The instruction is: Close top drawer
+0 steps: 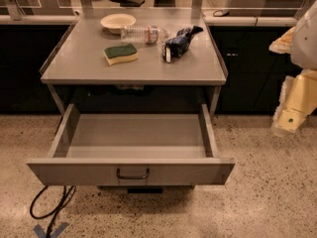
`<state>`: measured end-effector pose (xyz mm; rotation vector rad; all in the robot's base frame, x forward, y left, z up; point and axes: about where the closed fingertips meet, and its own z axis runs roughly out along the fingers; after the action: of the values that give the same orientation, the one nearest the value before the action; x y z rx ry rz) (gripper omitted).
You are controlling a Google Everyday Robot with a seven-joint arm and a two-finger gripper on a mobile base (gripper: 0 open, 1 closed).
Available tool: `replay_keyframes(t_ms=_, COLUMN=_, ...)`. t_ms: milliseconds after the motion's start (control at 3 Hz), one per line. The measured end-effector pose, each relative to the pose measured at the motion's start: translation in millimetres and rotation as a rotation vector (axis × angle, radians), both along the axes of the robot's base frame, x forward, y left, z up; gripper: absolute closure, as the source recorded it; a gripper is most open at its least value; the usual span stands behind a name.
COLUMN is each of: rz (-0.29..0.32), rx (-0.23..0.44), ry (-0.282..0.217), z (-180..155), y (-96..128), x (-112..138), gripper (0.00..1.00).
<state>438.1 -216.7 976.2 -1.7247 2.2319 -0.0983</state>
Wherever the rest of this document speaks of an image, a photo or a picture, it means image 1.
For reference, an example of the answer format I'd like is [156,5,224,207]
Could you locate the grey metal cabinet table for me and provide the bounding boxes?
[39,7,229,194]

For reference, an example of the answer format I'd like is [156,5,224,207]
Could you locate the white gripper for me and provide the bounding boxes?
[268,27,317,137]

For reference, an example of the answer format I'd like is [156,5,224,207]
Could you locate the black office chair seat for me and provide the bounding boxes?
[109,0,145,7]

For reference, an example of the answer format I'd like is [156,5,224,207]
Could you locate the black drawer handle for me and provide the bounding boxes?
[116,168,151,180]

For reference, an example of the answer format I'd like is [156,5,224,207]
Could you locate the black cable on counter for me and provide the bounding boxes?
[212,9,230,18]

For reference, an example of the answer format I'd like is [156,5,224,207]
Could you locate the green and yellow sponge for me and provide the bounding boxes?
[103,44,139,65]

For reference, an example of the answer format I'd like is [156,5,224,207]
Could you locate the clear plastic water bottle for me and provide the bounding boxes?
[121,25,169,45]

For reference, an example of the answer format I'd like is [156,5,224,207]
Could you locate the dark blue snack bag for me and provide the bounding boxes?
[162,26,203,62]

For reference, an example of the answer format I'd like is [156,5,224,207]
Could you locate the grey top drawer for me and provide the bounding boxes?
[28,104,235,187]

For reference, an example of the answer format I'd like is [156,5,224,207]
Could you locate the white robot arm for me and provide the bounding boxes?
[268,1,317,137]

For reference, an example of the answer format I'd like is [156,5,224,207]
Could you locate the black floor cable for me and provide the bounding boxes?
[29,184,77,238]

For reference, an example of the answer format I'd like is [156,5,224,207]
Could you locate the cream shallow bowl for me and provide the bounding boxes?
[100,13,136,35]

